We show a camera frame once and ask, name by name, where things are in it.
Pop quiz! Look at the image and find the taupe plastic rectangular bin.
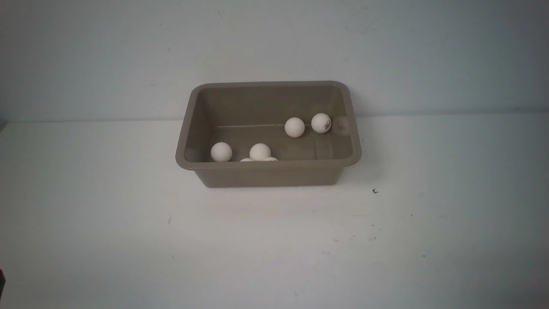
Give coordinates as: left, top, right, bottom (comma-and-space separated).
175, 81, 362, 188

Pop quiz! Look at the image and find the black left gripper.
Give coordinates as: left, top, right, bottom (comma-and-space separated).
0, 270, 6, 298

